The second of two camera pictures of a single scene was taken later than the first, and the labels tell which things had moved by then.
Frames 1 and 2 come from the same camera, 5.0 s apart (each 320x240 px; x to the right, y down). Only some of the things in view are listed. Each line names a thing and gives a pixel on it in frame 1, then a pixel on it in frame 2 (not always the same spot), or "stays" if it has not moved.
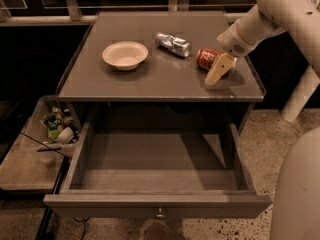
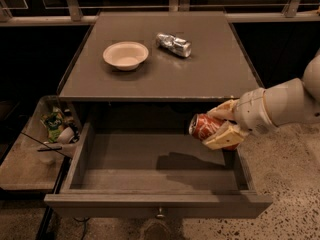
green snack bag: x=53 y=122 stays
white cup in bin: x=66 y=135 stays
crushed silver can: x=177 y=45 stays
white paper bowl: x=125 y=55 stays
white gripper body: x=233 y=42 -> x=252 y=111
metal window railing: x=72 y=10 stays
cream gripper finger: x=221 y=66 -> x=229 y=135
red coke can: x=206 y=58 -> x=201 y=123
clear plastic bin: x=37 y=158 stays
